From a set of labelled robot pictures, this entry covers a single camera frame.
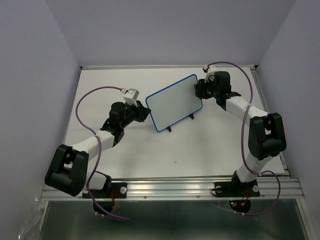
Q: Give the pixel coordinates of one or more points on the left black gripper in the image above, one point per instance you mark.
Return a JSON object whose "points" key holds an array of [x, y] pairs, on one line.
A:
{"points": [[141, 112]]}

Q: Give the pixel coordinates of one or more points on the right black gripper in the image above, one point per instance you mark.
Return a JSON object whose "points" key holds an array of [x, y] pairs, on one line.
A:
{"points": [[210, 78]]}

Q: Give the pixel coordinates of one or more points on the black whiteboard eraser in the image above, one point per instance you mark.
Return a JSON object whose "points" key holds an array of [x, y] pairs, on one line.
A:
{"points": [[200, 86]]}

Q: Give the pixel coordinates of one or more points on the blue framed small whiteboard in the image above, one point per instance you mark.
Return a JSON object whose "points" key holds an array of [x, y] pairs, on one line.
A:
{"points": [[174, 103]]}

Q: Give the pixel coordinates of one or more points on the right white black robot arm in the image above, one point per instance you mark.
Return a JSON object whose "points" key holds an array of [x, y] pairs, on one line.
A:
{"points": [[266, 134]]}

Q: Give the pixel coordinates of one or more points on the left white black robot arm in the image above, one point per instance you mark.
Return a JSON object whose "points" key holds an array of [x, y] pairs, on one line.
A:
{"points": [[69, 166]]}

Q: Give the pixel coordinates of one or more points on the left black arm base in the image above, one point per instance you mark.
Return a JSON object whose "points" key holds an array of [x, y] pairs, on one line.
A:
{"points": [[109, 191]]}

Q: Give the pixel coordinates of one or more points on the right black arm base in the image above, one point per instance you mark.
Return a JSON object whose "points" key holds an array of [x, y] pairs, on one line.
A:
{"points": [[239, 194]]}

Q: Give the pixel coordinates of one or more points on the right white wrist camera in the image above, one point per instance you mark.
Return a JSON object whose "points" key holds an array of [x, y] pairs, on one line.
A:
{"points": [[210, 72]]}

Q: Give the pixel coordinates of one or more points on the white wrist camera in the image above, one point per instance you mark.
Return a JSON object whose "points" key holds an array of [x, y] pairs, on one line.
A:
{"points": [[130, 96], [210, 72]]}

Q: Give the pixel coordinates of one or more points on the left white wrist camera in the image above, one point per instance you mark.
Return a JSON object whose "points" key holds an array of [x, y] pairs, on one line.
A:
{"points": [[130, 96]]}

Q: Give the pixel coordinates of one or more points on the aluminium table edge frame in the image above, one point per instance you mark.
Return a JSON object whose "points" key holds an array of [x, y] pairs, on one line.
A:
{"points": [[129, 67]]}

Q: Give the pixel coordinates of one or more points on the aluminium mounting rail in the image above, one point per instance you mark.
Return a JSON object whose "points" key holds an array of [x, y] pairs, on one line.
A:
{"points": [[186, 189]]}

